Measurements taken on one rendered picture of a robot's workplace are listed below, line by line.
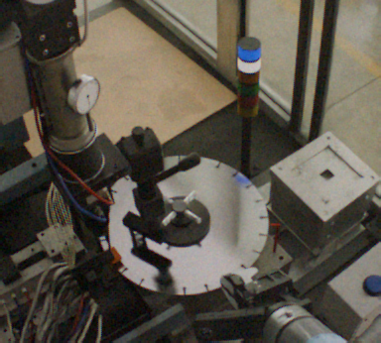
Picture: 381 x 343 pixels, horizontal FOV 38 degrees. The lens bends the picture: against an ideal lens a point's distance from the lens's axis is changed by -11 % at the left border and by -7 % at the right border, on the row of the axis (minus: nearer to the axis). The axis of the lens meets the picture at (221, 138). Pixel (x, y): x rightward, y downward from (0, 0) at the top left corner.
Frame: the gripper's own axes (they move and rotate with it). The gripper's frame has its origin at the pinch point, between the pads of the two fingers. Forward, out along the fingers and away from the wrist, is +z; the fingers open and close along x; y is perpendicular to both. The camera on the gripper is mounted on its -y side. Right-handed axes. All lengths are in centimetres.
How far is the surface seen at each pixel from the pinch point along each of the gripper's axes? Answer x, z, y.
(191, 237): 3.8, 13.7, 0.3
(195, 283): -2.2, 6.8, -3.0
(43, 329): -4.1, 12.0, -33.9
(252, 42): 34.1, 22.2, 24.1
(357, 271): -11.5, 1.5, 27.5
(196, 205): 7.5, 18.9, 4.2
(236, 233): 1.9, 12.4, 8.5
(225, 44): 29, 65, 35
